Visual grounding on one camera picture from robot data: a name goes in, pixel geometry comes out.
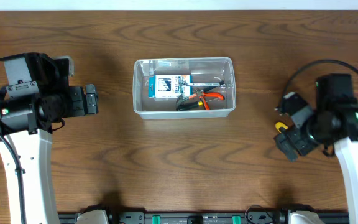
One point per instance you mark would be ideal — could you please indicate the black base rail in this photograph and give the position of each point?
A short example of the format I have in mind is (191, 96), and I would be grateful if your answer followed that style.
(252, 215)

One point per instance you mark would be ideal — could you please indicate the clear plastic container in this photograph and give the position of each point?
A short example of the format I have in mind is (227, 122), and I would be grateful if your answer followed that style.
(202, 70)

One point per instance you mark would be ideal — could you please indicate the silver ratchet wrench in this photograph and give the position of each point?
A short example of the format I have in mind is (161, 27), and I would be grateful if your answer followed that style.
(185, 83)

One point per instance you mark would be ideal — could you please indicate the blue white screwdriver set box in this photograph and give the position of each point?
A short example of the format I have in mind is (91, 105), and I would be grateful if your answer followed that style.
(166, 86)

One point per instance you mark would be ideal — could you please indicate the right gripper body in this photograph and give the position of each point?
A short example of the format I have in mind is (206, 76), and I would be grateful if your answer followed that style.
(304, 138)

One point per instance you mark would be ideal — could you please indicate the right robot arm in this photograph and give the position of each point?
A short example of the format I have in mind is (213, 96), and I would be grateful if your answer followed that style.
(346, 151)

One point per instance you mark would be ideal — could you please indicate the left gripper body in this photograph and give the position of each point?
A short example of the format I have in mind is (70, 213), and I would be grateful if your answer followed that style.
(76, 101)

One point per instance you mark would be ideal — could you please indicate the small black handled hammer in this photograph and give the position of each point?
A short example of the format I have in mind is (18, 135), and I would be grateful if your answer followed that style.
(192, 96)

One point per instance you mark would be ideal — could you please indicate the slim black yellow screwdriver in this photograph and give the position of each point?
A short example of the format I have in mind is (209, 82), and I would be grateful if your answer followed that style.
(185, 106)

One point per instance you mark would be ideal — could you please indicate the stubby yellow black screwdriver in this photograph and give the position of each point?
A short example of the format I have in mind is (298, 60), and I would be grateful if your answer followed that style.
(281, 127)

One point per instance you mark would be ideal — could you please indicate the orange handled cutting pliers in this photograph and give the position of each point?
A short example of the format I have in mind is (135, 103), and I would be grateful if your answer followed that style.
(202, 95)

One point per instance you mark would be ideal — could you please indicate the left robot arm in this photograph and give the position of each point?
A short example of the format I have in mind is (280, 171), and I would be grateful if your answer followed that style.
(25, 149)

